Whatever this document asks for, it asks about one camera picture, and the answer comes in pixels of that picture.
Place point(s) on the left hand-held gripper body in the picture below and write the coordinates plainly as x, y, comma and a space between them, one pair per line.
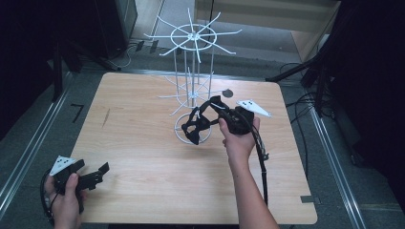
63, 165

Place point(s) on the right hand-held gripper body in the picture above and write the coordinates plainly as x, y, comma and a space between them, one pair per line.
240, 122

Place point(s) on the large black bow tie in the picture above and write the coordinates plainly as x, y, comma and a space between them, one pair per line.
196, 133

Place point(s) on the person's right hand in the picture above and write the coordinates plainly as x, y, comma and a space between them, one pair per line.
240, 146

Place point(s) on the person's left hand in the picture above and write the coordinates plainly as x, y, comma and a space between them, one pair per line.
65, 206

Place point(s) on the dark round table grommet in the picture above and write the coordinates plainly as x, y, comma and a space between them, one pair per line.
228, 93

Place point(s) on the black tripod stand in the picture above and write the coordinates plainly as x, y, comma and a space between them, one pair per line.
318, 63
58, 73

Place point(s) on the light wooden platform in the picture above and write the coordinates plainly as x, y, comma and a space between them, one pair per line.
270, 14

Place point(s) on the grey tape piece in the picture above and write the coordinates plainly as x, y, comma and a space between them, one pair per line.
309, 199

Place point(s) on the black cabinet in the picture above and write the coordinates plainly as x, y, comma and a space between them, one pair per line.
117, 25

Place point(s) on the aluminium floor rail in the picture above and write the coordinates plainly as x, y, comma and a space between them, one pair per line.
334, 159
28, 152

